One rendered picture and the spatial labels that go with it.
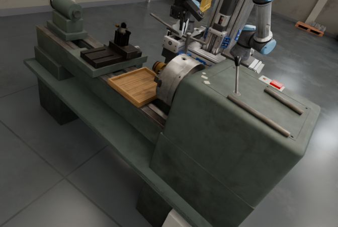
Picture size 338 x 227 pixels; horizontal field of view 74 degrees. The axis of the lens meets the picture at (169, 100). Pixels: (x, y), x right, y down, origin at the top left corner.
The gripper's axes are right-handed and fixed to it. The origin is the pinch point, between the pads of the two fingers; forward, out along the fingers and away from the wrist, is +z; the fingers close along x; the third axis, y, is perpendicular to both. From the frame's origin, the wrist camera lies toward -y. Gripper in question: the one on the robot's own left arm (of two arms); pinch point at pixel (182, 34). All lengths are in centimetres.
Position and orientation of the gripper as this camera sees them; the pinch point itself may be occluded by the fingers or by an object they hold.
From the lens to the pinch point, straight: 119.8
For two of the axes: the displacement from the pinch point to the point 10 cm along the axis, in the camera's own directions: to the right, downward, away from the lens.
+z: -1.4, 7.1, 6.9
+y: -8.7, -4.2, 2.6
